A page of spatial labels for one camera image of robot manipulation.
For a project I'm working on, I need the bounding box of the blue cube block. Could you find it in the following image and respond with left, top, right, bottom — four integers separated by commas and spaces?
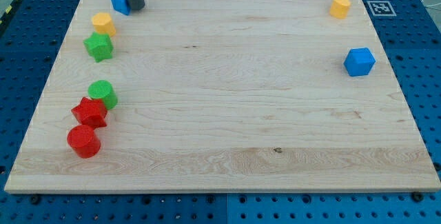
343, 48, 376, 77

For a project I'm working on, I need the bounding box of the yellow heart block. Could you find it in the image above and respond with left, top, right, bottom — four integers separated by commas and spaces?
329, 0, 351, 19

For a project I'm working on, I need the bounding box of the wooden board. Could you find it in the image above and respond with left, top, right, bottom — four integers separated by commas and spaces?
5, 0, 440, 194

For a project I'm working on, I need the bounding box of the green cylinder block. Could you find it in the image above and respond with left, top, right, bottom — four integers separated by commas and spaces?
88, 80, 118, 110

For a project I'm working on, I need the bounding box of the red star block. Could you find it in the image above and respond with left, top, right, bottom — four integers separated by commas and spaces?
71, 97, 107, 129

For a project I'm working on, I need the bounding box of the green star block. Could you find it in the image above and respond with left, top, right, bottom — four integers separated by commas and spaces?
83, 32, 113, 63

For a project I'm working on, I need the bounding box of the yellow hexagon block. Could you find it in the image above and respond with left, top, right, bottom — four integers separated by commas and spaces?
92, 12, 116, 37

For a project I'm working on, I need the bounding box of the blue triangle block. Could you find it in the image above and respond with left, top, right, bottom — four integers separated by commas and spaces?
110, 0, 131, 16

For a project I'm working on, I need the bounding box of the red cylinder block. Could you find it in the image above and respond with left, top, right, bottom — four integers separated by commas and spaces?
67, 125, 101, 159

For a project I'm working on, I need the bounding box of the white fiducial marker tag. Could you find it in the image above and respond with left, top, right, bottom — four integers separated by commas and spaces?
367, 0, 396, 17

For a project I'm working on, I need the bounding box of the black screw bolt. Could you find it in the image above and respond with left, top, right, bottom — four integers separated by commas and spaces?
411, 192, 424, 203
30, 194, 41, 205

